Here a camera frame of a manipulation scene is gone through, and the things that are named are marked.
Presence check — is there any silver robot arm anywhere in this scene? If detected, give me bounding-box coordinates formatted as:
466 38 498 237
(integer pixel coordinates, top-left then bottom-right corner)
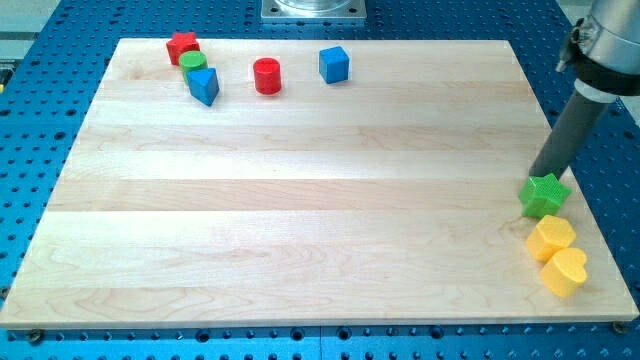
556 0 639 104

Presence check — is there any blue triangle block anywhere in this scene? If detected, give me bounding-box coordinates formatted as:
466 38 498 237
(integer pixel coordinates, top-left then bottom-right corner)
186 68 219 106

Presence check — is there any wooden board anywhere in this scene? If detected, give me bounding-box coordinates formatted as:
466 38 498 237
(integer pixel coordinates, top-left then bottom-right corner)
1 38 638 330

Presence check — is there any blue cube block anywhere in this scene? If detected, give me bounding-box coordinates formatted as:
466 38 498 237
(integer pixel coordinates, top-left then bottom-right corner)
319 46 350 84

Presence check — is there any red cylinder block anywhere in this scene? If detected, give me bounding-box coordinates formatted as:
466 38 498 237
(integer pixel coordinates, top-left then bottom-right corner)
253 57 282 95

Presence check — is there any green cylinder block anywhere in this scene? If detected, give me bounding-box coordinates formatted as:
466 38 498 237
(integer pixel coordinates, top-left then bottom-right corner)
179 50 208 83

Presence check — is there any red star block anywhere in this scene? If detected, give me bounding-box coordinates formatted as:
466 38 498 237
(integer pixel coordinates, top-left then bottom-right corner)
166 32 200 66

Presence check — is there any green star block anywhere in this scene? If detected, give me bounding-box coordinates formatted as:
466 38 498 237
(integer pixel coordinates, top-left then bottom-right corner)
518 174 572 218

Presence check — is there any yellow hexagon block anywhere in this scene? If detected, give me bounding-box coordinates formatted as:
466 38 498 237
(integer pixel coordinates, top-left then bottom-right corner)
525 215 577 262

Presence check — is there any yellow heart block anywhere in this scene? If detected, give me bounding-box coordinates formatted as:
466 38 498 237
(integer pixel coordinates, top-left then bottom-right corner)
540 248 588 298

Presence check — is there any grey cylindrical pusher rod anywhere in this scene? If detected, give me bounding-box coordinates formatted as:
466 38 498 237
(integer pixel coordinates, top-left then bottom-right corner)
529 90 611 179

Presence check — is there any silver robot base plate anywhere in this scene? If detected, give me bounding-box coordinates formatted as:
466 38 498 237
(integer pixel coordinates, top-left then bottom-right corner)
261 0 367 21

